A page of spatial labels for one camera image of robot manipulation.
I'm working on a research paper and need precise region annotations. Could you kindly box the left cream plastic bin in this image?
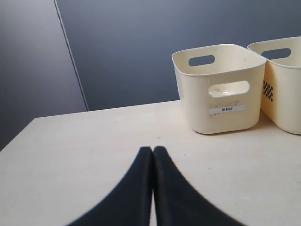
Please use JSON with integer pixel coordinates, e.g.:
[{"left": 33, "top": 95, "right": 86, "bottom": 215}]
[{"left": 172, "top": 44, "right": 267, "bottom": 134}]

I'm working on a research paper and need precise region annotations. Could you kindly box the cream plastic bin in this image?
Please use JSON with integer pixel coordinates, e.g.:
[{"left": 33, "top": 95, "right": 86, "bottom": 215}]
[
  {"left": 172, "top": 44, "right": 267, "bottom": 134},
  {"left": 247, "top": 36, "right": 301, "bottom": 135}
]

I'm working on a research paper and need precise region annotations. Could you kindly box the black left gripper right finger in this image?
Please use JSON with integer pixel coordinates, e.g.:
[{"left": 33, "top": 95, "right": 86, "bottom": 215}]
[{"left": 153, "top": 146, "right": 241, "bottom": 226}]

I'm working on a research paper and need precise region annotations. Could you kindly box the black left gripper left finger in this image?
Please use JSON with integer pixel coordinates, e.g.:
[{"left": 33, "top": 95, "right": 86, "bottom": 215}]
[{"left": 69, "top": 146, "right": 153, "bottom": 226}]

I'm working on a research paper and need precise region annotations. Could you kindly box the middle cream plastic bin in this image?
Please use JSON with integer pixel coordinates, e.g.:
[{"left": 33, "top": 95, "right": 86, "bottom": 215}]
[{"left": 247, "top": 36, "right": 301, "bottom": 135}]

